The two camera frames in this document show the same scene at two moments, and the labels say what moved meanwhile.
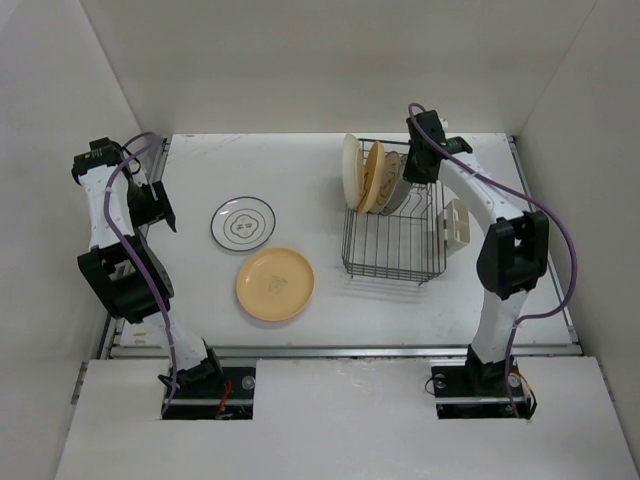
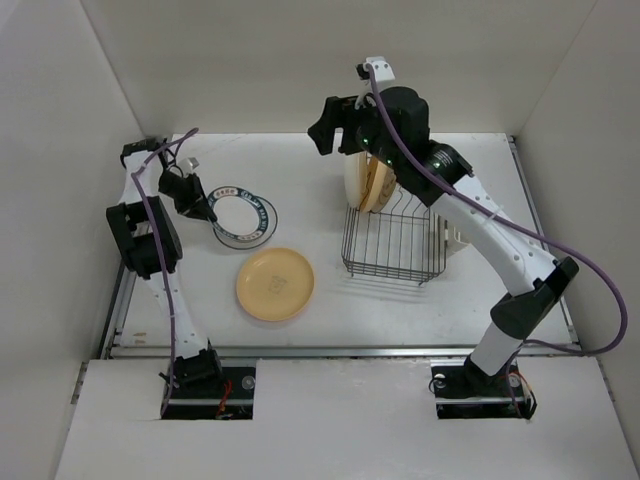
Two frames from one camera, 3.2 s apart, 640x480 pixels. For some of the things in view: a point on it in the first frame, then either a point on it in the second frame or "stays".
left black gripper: x=156 y=209 to x=195 y=205
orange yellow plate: x=274 y=284 stays
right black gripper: x=411 y=173 to x=339 y=111
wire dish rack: x=406 y=244 stays
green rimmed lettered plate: x=397 y=197 to x=240 y=213
